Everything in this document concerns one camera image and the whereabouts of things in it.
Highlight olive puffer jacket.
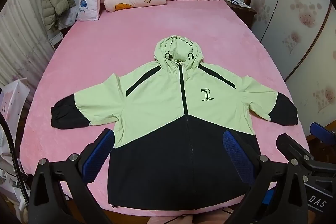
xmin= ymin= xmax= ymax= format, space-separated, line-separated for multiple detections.
xmin=35 ymin=0 xmax=76 ymax=33

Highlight green and black hooded jacket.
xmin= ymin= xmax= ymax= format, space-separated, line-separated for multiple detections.
xmin=50 ymin=35 xmax=298 ymax=210

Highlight floral wardrobe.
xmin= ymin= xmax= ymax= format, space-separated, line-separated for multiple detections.
xmin=245 ymin=0 xmax=336 ymax=135

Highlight white rack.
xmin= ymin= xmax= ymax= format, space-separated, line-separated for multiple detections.
xmin=48 ymin=31 xmax=64 ymax=51

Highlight white printed pillow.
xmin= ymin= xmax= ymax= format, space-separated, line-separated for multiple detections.
xmin=76 ymin=0 xmax=101 ymax=22

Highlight black cable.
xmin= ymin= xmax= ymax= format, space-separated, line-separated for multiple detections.
xmin=0 ymin=112 xmax=30 ymax=207

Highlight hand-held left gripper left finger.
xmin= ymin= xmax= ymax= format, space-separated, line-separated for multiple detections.
xmin=28 ymin=128 xmax=116 ymax=224

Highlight bed with pink sheet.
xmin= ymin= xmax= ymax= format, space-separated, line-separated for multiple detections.
xmin=20 ymin=0 xmax=310 ymax=216

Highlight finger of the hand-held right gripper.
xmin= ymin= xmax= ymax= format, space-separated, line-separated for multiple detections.
xmin=276 ymin=134 xmax=316 ymax=166
xmin=310 ymin=122 xmax=336 ymax=146

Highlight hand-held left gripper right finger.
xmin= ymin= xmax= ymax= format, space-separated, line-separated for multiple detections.
xmin=223 ymin=129 xmax=308 ymax=224

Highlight pale blue cloth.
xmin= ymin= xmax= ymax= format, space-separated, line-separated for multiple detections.
xmin=58 ymin=7 xmax=80 ymax=30

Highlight white patterned curtain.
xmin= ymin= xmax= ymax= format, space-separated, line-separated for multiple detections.
xmin=0 ymin=0 xmax=55 ymax=98

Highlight wooden nightstand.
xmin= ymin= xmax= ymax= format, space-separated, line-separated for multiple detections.
xmin=222 ymin=0 xmax=258 ymax=28

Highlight papers on nightstand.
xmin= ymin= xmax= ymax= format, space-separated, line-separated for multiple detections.
xmin=226 ymin=0 xmax=251 ymax=9

